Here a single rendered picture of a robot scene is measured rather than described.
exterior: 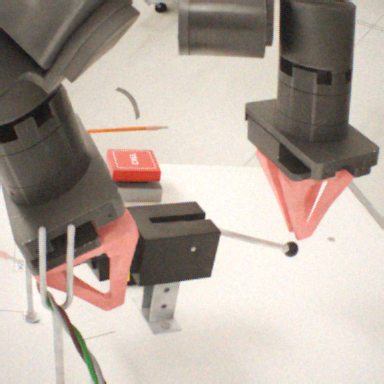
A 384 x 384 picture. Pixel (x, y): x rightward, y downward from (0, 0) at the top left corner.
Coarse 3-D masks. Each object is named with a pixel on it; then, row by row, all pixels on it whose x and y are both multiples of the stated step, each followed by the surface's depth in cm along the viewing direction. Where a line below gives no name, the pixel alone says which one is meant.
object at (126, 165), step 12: (108, 156) 61; (120, 156) 61; (132, 156) 61; (144, 156) 62; (120, 168) 59; (132, 168) 59; (144, 168) 60; (156, 168) 60; (120, 180) 59; (132, 180) 59; (144, 180) 60; (156, 180) 60
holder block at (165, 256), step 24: (144, 216) 41; (168, 216) 42; (192, 216) 42; (144, 240) 39; (168, 240) 39; (192, 240) 40; (216, 240) 41; (144, 264) 39; (168, 264) 40; (192, 264) 41
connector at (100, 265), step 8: (136, 248) 39; (96, 256) 38; (104, 256) 38; (136, 256) 40; (88, 264) 40; (96, 264) 39; (104, 264) 38; (136, 264) 40; (96, 272) 39; (104, 272) 39; (136, 272) 40; (104, 280) 39
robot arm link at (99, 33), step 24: (120, 0) 22; (96, 24) 21; (120, 24) 21; (0, 48) 23; (72, 48) 22; (96, 48) 22; (0, 72) 23; (24, 72) 24; (48, 72) 24; (72, 72) 23; (0, 96) 23
